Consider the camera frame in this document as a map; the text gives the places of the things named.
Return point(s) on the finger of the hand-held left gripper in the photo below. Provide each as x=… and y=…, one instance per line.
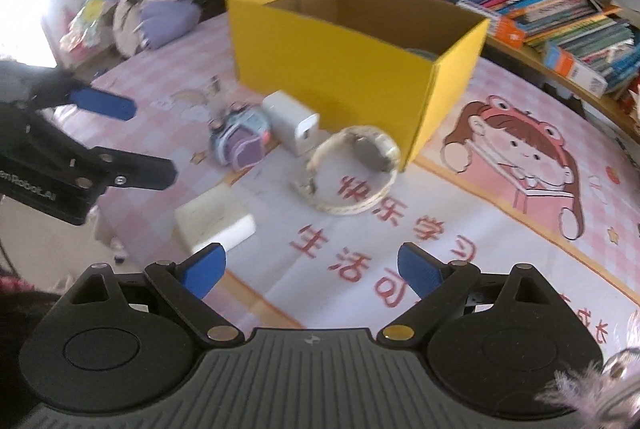
x=102, y=102
x=142, y=171

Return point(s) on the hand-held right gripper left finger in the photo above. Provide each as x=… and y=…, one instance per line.
x=204, y=273

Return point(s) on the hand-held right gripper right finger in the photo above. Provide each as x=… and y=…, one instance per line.
x=419, y=273

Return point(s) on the printed pink desktop mat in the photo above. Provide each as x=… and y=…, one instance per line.
x=490, y=219

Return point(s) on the white power bank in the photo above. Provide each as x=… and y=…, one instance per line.
x=212, y=219

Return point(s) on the colourful plastic bag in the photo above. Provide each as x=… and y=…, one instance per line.
x=85, y=26

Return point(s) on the cream woven headband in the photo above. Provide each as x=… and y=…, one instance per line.
x=350, y=204

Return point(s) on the white charger adapter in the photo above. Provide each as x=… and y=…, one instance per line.
x=292, y=121

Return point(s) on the fluffy lilac sleeve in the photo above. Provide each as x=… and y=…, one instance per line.
x=575, y=391

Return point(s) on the yellow cardboard box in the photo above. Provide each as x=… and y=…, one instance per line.
x=320, y=64

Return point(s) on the wooden bookshelf board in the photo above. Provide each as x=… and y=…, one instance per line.
x=565, y=81

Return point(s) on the purple toy camera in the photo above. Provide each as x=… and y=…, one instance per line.
x=240, y=139

